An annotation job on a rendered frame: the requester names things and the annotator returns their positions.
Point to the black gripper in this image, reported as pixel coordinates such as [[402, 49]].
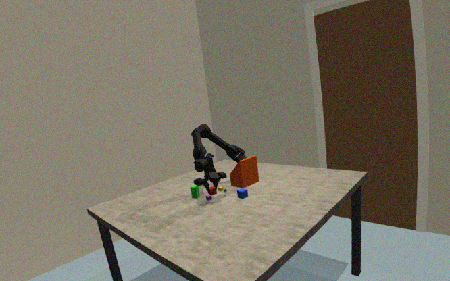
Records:
[[200, 182]]

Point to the blue block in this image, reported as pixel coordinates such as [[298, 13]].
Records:
[[242, 193]]

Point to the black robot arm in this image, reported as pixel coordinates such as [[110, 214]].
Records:
[[203, 162]]

